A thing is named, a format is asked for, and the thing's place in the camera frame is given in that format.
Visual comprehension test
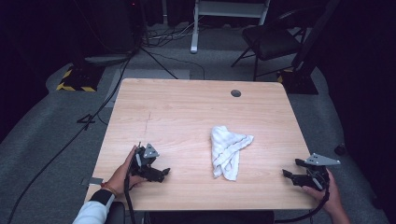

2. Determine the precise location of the black chair armrest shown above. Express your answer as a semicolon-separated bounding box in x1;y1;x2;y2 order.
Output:
104;201;127;224

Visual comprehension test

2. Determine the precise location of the black stand base striped tape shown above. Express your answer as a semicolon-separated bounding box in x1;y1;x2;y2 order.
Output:
55;63;106;93

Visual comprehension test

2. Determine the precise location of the black caster wheel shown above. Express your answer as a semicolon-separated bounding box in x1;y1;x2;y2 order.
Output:
333;142;347;157

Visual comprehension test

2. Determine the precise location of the long black floor cable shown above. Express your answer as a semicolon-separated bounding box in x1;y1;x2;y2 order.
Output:
7;55;134;224

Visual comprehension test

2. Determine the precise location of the bundle of floor cables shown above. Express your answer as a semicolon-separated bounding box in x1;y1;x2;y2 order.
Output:
141;15;206;49

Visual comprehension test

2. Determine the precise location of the black stand with slanted post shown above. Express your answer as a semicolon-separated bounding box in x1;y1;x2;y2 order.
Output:
276;0;342;95

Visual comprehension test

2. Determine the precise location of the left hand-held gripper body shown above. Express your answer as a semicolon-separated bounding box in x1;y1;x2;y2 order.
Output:
128;142;161;183

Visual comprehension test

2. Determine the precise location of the person's right hand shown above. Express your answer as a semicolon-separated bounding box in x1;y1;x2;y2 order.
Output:
301;169;344;217

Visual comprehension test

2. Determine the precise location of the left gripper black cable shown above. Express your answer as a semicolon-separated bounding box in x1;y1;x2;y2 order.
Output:
123;150;142;224

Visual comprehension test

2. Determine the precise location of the person's dark lap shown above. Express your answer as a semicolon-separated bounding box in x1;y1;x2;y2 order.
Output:
143;210;276;224

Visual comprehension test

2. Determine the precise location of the thin black floor cable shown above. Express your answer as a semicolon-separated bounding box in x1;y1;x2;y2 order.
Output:
139;46;206;81

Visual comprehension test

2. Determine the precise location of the black computer cabinet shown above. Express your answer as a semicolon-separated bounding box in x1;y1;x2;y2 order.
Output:
81;0;146;59

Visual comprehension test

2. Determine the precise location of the white towel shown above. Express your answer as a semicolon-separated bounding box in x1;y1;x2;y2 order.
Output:
210;125;255;182

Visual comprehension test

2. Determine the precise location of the black folding chair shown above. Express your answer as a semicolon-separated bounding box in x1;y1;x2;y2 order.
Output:
231;8;309;82

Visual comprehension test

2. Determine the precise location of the person's left hand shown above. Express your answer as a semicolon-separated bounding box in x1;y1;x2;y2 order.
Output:
104;145;148;198

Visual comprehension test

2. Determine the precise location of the grey tape piece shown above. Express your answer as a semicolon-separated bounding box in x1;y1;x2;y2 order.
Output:
80;175;105;188

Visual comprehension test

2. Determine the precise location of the white metal desk frame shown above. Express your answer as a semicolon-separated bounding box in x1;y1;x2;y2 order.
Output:
190;0;272;55

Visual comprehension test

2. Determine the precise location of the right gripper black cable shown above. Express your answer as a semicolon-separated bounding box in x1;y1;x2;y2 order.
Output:
274;167;332;224

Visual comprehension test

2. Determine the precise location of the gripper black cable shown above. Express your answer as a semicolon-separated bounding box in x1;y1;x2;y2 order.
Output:
274;167;332;224
123;150;142;224

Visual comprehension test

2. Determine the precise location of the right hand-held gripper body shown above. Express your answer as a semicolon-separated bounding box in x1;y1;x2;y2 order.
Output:
299;152;342;191

